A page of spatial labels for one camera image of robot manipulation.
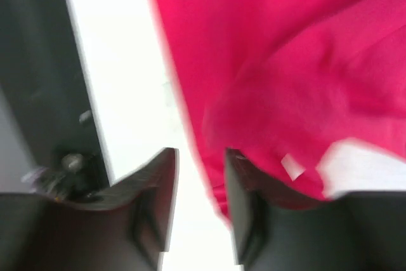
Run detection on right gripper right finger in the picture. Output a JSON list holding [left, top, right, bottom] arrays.
[[225, 150, 405, 270]]

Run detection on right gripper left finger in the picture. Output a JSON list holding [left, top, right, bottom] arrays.
[[1, 148, 178, 270]]

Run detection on pink t shirt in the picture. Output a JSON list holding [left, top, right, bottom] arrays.
[[155, 0, 405, 217]]

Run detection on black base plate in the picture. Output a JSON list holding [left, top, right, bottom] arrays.
[[1, 0, 109, 202]]

